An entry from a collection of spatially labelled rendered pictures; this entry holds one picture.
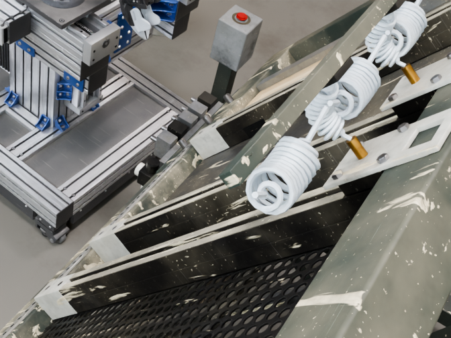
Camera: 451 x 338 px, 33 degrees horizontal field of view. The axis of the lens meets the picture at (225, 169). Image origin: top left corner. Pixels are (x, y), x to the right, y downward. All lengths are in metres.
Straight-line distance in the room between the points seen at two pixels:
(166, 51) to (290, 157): 3.05
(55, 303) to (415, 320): 1.15
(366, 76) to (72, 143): 2.20
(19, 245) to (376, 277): 2.41
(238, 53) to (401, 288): 1.98
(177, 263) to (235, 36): 1.42
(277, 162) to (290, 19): 3.50
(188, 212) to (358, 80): 0.69
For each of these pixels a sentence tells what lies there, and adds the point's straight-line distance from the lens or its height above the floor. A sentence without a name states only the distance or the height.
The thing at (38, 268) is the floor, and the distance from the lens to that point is 3.02.
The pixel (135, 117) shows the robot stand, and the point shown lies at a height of 0.21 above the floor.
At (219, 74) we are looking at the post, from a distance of 2.85.
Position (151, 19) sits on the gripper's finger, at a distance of 1.91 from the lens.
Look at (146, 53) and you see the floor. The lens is 3.91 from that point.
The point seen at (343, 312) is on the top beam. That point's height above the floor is 1.93.
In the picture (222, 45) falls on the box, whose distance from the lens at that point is 2.73.
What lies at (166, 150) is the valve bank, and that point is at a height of 0.73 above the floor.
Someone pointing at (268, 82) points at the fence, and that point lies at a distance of 2.46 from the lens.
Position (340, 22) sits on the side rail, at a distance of 2.52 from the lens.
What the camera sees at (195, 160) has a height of 0.89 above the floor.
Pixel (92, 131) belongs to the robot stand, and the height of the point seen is 0.21.
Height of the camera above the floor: 2.53
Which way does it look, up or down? 47 degrees down
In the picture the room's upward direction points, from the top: 17 degrees clockwise
